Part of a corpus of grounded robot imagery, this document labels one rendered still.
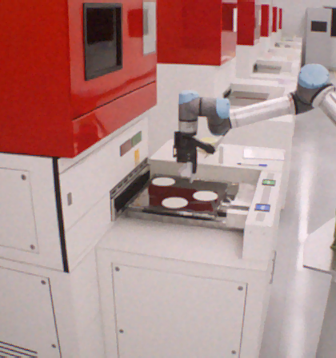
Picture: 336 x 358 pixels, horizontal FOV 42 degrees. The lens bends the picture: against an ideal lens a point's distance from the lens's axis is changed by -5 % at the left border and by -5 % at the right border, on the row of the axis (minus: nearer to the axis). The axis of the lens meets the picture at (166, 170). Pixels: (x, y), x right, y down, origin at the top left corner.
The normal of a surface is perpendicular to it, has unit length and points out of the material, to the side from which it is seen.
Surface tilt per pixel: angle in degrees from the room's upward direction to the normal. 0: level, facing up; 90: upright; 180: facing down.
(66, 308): 90
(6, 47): 90
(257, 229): 90
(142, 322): 90
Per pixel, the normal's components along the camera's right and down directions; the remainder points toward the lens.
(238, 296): -0.29, 0.33
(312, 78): -0.22, -0.47
